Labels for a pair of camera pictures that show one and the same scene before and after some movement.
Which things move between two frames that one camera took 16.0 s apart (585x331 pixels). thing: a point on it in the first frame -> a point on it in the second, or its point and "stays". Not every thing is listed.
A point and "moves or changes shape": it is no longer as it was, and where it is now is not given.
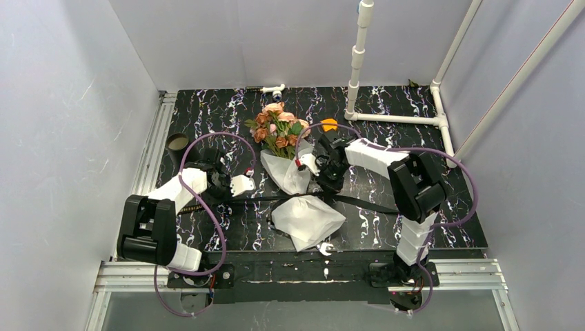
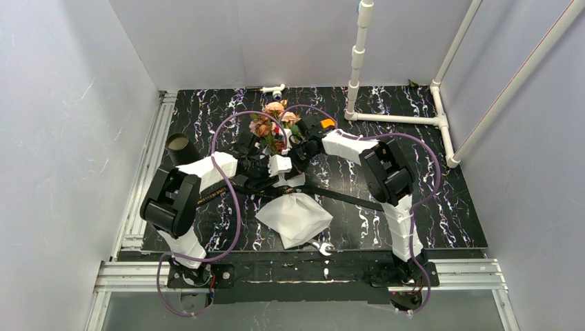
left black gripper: [223, 183] -> [255, 152]
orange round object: [327, 127] stays
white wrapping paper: [306, 221] moves or changes shape
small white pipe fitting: [276, 92] stays
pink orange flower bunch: [276, 130] stays
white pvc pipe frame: [437, 116] stays
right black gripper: [328, 168] -> [298, 149]
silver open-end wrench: [322, 248] stays
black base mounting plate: [354, 277] stays
